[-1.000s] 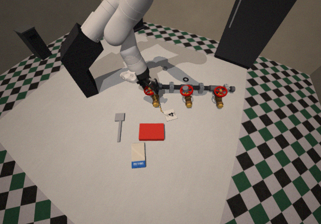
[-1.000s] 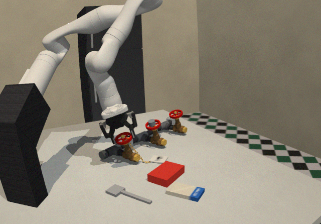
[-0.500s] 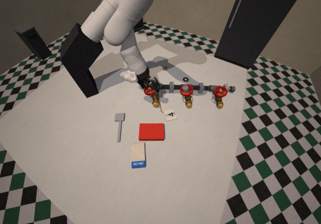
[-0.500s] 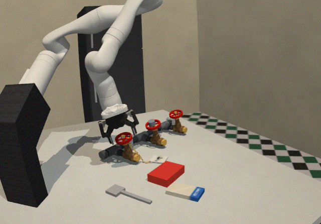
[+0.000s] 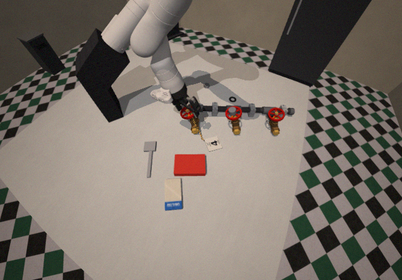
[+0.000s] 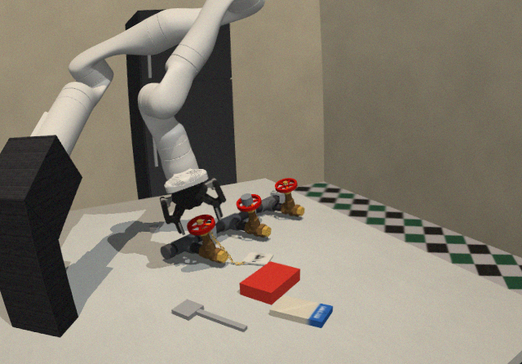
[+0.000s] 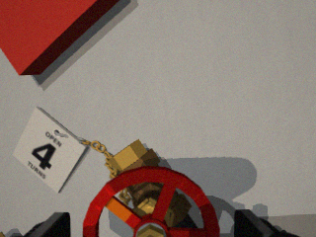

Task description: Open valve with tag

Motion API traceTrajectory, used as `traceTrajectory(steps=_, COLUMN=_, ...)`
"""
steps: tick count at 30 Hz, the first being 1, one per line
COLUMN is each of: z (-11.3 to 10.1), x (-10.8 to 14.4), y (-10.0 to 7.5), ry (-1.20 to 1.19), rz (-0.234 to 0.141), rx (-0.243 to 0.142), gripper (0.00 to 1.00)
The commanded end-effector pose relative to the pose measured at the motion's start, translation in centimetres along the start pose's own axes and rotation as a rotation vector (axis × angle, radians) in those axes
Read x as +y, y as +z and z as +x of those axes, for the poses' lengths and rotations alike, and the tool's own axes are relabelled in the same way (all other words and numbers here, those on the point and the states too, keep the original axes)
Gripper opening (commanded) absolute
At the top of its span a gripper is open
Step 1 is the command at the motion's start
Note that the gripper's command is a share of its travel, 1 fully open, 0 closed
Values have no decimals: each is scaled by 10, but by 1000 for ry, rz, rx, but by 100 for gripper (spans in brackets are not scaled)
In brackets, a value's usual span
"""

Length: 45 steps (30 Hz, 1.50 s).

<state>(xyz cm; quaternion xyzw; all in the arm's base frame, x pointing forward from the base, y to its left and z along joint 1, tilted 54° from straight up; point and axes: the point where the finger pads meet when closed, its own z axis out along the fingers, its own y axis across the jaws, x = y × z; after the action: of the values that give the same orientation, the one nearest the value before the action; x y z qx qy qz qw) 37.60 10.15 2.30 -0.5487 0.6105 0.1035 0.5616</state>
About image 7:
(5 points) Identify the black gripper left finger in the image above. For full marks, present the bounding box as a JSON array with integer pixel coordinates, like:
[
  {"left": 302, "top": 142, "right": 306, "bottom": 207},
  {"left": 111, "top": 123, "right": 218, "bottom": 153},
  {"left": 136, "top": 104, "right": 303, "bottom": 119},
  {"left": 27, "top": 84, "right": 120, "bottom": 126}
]
[{"left": 15, "top": 212, "right": 71, "bottom": 237}]

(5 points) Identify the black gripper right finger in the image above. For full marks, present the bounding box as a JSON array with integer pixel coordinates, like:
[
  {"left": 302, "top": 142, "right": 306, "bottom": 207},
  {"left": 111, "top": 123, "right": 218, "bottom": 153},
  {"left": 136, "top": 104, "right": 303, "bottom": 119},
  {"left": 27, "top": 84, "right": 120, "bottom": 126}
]
[{"left": 234, "top": 209, "right": 299, "bottom": 237}]

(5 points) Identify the red rectangular block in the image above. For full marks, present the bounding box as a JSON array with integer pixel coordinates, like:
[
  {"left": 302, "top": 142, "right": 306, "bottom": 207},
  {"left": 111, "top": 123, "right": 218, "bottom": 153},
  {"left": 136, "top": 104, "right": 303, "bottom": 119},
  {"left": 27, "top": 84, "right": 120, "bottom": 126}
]
[{"left": 0, "top": 0, "right": 119, "bottom": 76}]

